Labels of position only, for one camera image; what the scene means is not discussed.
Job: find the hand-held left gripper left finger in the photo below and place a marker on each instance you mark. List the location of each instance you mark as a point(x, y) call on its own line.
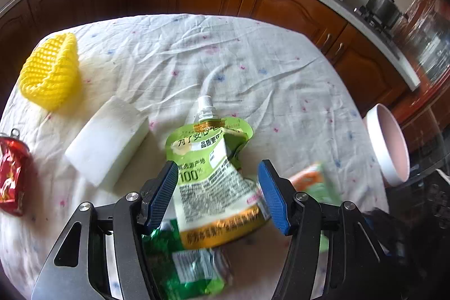
point(163, 194)

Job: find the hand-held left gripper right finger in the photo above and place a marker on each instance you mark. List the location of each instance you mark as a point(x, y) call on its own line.
point(272, 194)

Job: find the orange green wrapper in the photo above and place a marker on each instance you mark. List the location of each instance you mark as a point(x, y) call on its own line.
point(316, 185)

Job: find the green juice pouch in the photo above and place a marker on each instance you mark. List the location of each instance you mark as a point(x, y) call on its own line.
point(207, 180)

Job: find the pink bin with white rim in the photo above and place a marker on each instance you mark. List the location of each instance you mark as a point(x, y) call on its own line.
point(390, 145)

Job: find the green foil snack wrapper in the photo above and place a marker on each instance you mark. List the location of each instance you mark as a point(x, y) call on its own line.
point(190, 268)

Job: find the white foam block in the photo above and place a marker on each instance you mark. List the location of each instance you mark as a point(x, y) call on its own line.
point(105, 142)

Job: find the white floral tablecloth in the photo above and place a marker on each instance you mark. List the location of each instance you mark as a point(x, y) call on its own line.
point(246, 75)

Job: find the crushed red can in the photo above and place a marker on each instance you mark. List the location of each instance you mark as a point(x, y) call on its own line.
point(12, 177)

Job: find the yellow foam net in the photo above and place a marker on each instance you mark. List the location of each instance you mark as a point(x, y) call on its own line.
point(49, 71)

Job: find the brown glass door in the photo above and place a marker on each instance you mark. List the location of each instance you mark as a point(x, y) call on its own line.
point(429, 40)

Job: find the gas stove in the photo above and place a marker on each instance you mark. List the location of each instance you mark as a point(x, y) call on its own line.
point(372, 20)

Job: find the steel pot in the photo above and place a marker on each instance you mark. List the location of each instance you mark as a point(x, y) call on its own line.
point(381, 4)

